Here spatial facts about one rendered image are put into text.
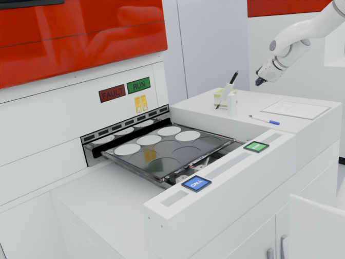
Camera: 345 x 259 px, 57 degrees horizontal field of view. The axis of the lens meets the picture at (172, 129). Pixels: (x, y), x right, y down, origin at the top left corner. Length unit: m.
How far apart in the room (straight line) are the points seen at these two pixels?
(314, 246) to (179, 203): 0.29
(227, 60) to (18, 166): 3.29
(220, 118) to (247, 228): 0.46
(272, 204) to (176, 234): 0.41
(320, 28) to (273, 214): 0.74
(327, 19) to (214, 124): 0.58
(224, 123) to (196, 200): 0.55
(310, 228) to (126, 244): 0.46
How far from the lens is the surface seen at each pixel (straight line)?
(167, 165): 1.06
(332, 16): 1.38
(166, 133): 1.32
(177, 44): 3.48
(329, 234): 0.69
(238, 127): 1.20
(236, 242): 0.96
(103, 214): 1.03
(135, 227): 0.94
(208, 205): 0.80
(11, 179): 1.20
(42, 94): 1.16
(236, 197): 0.88
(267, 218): 1.07
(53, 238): 1.35
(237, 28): 4.24
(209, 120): 1.29
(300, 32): 1.40
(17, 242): 1.30
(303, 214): 0.70
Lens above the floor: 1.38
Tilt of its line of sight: 21 degrees down
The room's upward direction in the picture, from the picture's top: 8 degrees counter-clockwise
